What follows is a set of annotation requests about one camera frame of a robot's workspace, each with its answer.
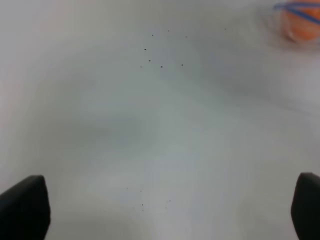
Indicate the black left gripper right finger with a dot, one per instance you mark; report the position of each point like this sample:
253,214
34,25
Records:
305,207

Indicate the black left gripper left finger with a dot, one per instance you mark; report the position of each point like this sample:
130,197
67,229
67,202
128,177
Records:
25,212

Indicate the clear zip bag blue seal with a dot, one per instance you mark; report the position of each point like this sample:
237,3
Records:
268,19

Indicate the orange fruit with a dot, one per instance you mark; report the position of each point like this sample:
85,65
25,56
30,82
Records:
300,21

